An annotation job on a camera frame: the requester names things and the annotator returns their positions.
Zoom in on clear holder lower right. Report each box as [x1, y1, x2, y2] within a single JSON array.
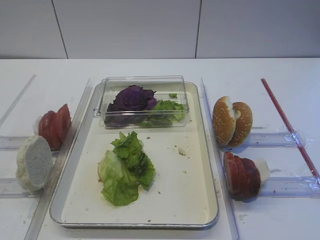
[[258, 176, 320, 199]]

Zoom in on clear plastic container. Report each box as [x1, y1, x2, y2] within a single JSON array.
[[94, 75, 190, 129]]

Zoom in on green lettuce in container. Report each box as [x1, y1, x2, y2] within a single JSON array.
[[137, 99, 186, 128]]

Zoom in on white cheese slice right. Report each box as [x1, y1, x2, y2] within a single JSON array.
[[254, 158, 271, 186]]

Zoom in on clear holder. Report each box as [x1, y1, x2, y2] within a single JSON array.
[[0, 178, 33, 199], [0, 135, 29, 151], [258, 176, 320, 199], [243, 131, 306, 148]]

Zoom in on green lettuce leaf on tray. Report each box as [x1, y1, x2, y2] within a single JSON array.
[[100, 131, 156, 206]]

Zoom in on white bread bun left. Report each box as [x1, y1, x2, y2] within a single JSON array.
[[15, 135, 53, 192]]

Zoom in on red plastic strip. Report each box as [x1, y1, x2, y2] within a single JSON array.
[[260, 78, 320, 179]]

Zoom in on white cheese slice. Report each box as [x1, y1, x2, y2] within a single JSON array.
[[254, 158, 271, 186], [32, 116, 42, 135]]

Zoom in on clear rail of tray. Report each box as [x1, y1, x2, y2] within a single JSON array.
[[200, 77, 241, 240], [24, 79, 93, 240]]

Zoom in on stacked meat patty slices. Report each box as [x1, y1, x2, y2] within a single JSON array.
[[223, 151, 262, 201]]

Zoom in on stacked tomato slices left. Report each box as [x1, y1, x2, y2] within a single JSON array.
[[38, 103, 72, 150]]

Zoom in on purple cabbage leaf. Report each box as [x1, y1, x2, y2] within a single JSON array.
[[104, 85, 158, 128]]

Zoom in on clear holder upper right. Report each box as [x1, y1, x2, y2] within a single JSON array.
[[243, 131, 306, 148]]

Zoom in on clear holder lower left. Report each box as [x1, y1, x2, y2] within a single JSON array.
[[0, 178, 33, 199]]

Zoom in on white cheese slice left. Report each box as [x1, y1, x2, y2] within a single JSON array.
[[32, 116, 42, 135]]

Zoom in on bread crumb on tray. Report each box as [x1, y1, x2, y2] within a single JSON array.
[[178, 147, 186, 156]]

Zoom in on bread slice under lettuce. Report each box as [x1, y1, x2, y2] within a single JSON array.
[[97, 162, 104, 183]]

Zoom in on cream metal baking tray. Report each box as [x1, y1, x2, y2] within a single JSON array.
[[49, 82, 219, 229]]

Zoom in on sesame bun bottom half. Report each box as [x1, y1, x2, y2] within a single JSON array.
[[228, 102, 253, 147]]

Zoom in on sesame bun top half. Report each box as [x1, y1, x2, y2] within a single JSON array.
[[212, 96, 236, 146]]

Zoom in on sesame bun half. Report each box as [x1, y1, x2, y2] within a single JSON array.
[[212, 96, 236, 146], [228, 102, 253, 147]]

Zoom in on clear rail left of tray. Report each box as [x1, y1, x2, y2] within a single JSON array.
[[24, 79, 93, 240]]

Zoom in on clear holder upper left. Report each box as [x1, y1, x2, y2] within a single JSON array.
[[0, 135, 29, 151]]

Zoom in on clear rail right of tray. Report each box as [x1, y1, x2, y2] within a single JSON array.
[[200, 77, 241, 240]]

